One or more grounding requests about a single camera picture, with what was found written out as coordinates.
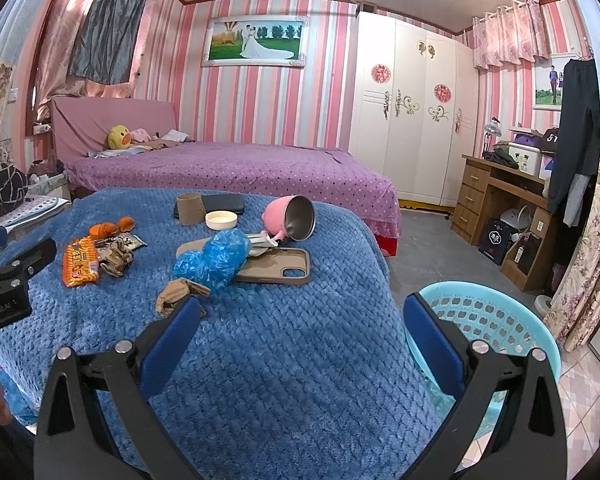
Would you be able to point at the pink headboard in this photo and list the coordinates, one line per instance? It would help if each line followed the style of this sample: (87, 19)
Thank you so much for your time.
(81, 125)

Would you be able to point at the wooden desk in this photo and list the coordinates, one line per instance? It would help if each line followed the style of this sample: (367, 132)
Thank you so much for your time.
(487, 190)

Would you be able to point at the blue plastic bag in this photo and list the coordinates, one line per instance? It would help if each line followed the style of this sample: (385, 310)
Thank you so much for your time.
(217, 262)

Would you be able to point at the black white snack wrapper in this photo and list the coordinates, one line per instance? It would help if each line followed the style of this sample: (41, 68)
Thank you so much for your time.
(127, 240)

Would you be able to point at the brown paper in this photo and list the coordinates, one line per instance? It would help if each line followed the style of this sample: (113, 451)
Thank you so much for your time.
(115, 258)

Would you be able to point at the pink metal mug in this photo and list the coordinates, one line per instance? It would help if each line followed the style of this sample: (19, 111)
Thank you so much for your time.
(289, 218)

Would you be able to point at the dark hanging clothes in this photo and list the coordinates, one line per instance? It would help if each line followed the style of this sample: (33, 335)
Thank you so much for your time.
(577, 153)

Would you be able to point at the dotted folded quilt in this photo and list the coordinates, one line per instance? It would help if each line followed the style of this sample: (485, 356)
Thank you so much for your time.
(33, 210)

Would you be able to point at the light blue laundry basket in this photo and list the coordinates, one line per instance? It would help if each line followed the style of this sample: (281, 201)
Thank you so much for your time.
(484, 313)

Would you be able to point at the blue fleece blanket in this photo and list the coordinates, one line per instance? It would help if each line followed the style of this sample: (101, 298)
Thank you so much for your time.
(279, 382)

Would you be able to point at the white storage box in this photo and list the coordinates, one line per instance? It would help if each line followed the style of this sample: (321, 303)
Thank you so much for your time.
(527, 158)

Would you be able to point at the framed wedding photo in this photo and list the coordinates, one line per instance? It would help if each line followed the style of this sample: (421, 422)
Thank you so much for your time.
(257, 40)

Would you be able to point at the grey window curtain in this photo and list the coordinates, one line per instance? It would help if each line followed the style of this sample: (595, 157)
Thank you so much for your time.
(104, 48)

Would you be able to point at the white wardrobe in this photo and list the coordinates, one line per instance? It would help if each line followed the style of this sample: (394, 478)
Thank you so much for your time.
(415, 104)

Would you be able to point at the black white patterned bag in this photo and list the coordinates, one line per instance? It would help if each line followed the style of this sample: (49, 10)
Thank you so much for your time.
(13, 187)

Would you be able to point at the purple dotted bed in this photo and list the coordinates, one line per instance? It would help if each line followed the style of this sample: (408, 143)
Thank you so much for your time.
(327, 175)

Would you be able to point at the black wallet case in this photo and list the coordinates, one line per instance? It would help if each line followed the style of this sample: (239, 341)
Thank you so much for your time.
(216, 202)

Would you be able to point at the desk lamp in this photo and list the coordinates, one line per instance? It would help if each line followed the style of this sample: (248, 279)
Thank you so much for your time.
(492, 131)

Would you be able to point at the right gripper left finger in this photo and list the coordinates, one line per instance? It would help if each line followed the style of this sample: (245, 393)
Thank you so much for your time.
(74, 440)

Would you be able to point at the floral curtain right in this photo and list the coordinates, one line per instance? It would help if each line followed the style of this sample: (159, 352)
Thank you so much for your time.
(575, 310)

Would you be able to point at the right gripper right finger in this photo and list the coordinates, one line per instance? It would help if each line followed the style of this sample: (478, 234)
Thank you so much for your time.
(529, 438)

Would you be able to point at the pink right curtain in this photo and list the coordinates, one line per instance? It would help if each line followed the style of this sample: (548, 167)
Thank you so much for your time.
(510, 35)

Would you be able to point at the yellow duck plush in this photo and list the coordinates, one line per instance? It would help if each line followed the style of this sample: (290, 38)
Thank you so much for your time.
(119, 138)

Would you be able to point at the orange snack bag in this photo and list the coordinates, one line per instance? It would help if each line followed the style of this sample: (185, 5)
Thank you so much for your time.
(80, 264)

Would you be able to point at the cream round lid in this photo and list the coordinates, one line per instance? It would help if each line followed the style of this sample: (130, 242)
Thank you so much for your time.
(221, 220)

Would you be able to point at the tan phone case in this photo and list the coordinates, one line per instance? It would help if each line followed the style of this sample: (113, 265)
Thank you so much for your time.
(268, 265)

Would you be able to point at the cardboard tube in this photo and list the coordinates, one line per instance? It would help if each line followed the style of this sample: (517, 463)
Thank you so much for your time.
(190, 207)
(177, 290)

